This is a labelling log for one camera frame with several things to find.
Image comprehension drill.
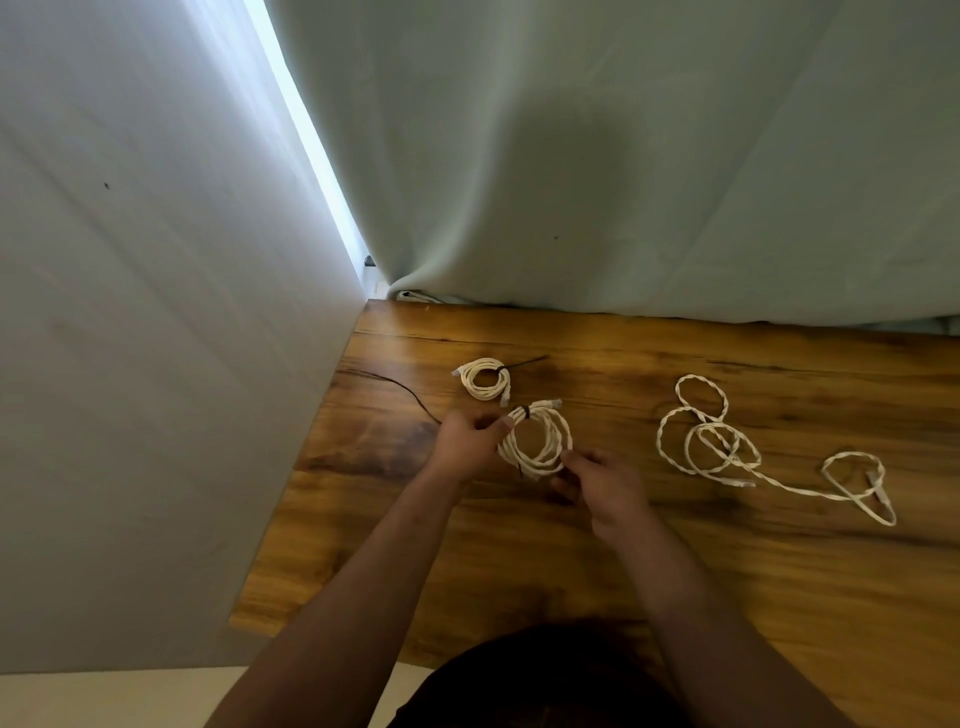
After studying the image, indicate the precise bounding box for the small coiled white cable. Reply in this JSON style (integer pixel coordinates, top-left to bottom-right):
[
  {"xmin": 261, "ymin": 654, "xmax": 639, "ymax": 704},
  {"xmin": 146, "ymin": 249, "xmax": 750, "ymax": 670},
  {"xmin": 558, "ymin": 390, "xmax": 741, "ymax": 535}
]
[{"xmin": 452, "ymin": 357, "xmax": 514, "ymax": 410}]

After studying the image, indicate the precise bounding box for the loose white braided cable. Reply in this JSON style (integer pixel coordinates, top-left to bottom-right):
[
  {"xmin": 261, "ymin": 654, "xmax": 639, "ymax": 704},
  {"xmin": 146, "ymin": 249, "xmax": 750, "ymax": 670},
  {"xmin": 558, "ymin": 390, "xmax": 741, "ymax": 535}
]
[{"xmin": 656, "ymin": 373, "xmax": 899, "ymax": 528}]

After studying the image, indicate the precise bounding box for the large white cable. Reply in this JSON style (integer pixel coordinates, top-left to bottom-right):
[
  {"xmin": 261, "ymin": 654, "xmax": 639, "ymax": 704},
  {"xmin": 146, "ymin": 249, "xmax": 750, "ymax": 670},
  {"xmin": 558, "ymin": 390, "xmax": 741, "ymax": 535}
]
[{"xmin": 497, "ymin": 399, "xmax": 576, "ymax": 483}]

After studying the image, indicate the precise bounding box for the person's right hand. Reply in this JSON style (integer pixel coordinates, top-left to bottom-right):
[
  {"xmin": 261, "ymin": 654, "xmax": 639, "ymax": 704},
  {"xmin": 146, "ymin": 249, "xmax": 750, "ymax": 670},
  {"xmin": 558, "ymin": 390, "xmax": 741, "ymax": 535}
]
[{"xmin": 550, "ymin": 447, "xmax": 658, "ymax": 546}]

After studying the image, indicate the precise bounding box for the person's dark shirt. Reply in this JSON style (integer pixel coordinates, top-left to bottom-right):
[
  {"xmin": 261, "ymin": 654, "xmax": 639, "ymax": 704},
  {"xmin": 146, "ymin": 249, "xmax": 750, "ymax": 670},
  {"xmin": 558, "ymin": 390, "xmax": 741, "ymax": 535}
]
[{"xmin": 386, "ymin": 618, "xmax": 697, "ymax": 728}]

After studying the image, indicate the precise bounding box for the grey-green curtain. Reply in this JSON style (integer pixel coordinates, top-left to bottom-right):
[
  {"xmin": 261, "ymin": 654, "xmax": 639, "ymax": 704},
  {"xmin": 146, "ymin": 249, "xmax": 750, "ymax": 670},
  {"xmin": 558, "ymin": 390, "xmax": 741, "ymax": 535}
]
[{"xmin": 264, "ymin": 0, "xmax": 960, "ymax": 336}]

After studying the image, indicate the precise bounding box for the person's right forearm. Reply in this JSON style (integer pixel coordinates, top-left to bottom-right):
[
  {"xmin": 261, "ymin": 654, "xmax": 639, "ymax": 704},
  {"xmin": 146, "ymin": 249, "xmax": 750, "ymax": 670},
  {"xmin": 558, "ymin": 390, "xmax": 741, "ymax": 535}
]
[{"xmin": 596, "ymin": 513, "xmax": 860, "ymax": 728}]

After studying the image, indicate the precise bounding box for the thin black wire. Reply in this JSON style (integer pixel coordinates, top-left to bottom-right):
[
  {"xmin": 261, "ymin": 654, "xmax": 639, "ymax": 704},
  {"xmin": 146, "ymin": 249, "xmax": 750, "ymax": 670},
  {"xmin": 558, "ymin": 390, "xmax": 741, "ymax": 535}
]
[{"xmin": 335, "ymin": 366, "xmax": 444, "ymax": 427}]

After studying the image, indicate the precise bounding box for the person's left forearm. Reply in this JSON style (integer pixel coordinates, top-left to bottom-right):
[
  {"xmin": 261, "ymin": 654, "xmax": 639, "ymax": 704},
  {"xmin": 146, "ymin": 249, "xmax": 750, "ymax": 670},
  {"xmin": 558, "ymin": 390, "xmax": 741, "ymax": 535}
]
[{"xmin": 204, "ymin": 461, "xmax": 472, "ymax": 728}]

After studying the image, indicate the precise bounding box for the person's left hand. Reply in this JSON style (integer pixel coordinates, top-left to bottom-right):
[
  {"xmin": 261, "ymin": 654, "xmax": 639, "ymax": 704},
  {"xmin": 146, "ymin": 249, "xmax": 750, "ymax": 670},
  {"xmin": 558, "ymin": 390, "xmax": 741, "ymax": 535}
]
[{"xmin": 426, "ymin": 410, "xmax": 516, "ymax": 486}]

